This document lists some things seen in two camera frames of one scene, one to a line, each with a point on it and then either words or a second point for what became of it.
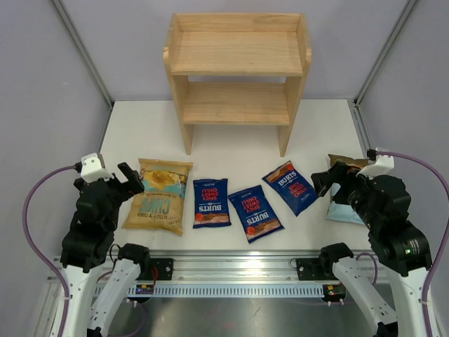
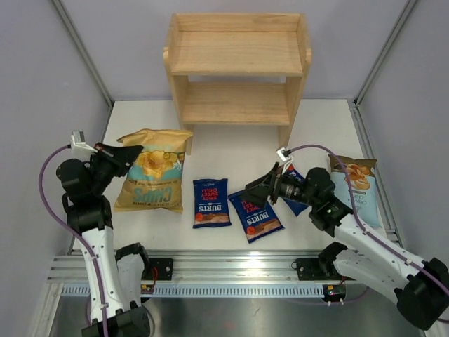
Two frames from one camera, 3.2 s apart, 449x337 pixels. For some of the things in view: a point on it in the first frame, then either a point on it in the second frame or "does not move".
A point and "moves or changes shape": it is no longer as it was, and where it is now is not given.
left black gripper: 133,186 -> 122,158
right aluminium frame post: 360,95 does not move
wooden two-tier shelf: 238,69 does not move
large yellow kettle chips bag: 160,206 -> 153,180
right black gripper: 341,173 -> 260,194
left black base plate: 165,267 does not move
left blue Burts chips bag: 211,206 does not move
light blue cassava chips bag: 343,212 moves or changes shape
